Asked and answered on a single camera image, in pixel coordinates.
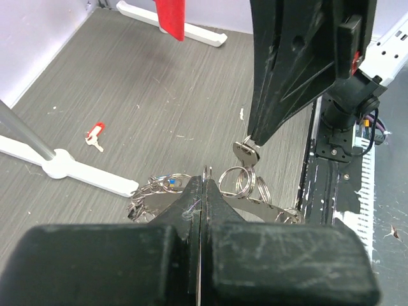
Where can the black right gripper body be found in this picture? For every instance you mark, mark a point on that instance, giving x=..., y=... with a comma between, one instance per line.
x=353, y=24

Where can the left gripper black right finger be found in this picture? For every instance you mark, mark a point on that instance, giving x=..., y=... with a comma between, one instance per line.
x=255, y=263

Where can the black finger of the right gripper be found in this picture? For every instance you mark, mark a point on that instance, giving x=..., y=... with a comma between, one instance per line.
x=307, y=47
x=268, y=108

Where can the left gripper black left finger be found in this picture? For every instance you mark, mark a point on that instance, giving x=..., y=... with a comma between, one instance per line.
x=107, y=264

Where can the metal disc with keyrings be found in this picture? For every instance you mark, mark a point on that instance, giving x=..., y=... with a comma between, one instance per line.
x=248, y=187

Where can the key with red tag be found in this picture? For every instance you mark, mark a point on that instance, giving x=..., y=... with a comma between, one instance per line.
x=245, y=153
x=92, y=136

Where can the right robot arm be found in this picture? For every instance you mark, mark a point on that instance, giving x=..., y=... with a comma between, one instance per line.
x=357, y=96

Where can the red cloth on hanger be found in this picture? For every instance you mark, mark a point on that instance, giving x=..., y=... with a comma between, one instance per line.
x=171, y=16

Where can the white clothes rack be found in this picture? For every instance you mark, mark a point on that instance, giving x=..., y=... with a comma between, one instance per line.
x=58, y=163

